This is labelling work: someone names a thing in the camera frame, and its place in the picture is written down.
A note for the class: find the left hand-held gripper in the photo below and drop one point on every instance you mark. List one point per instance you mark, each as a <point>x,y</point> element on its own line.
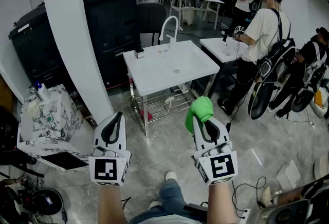
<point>108,169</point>

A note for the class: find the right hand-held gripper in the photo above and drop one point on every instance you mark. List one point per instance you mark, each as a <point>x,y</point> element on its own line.
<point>221,166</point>

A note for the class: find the green cloth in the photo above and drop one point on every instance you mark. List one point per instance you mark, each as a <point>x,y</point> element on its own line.
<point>201,108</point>

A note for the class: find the small white soap dispenser box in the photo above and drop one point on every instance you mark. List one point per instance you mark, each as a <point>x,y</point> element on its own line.
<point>140,54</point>

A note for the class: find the person's right forearm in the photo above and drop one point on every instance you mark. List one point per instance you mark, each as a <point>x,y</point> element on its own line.
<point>223,202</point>

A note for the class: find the person's left forearm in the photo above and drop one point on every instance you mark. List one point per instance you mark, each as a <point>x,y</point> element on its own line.
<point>110,205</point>

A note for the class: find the metal sink stand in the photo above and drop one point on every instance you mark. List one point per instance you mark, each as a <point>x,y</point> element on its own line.
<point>145,115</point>

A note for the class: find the white power strip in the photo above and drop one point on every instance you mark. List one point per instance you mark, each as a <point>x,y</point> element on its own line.
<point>183,88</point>
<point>243,213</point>

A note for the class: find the person's white shoe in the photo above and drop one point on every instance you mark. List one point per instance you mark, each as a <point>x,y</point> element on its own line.
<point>171,176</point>
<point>155,205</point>

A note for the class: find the black oval bag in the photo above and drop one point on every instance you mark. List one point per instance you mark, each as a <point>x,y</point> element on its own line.
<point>259,101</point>
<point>303,101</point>

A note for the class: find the marble pattern sink cabinet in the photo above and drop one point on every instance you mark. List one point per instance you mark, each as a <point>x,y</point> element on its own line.
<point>46,120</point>

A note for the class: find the person's blue jeans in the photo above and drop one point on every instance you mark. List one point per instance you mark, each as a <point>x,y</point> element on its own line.
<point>172,194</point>

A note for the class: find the black waist battery pack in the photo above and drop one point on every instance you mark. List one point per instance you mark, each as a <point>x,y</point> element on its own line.
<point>195,212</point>

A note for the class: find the white sink basin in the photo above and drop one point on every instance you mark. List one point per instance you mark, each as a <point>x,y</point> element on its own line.
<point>159,68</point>

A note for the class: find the chrome faucet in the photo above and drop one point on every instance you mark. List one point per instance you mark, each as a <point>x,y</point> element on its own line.
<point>36,93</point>

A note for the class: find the white sink with black faucet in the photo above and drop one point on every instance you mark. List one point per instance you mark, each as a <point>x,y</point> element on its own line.
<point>216,48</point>

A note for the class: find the black round floor device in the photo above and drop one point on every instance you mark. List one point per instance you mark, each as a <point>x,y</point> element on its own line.
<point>47,202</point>

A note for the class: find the person's white t-shirt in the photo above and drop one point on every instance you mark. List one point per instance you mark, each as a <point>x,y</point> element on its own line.
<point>167,220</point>

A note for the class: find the white curved faucet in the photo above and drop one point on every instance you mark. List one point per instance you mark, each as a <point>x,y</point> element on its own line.
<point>172,44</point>

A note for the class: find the black faucet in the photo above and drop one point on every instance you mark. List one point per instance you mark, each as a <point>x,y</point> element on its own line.
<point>225,36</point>

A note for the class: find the large black printer machine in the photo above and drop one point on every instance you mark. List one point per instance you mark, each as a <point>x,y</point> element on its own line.
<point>110,25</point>
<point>36,45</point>

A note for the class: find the white waste bin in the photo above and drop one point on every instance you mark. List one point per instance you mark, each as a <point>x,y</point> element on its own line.
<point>187,16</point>

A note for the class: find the dark grey chair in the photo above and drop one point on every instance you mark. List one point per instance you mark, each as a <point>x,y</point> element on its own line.
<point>151,17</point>

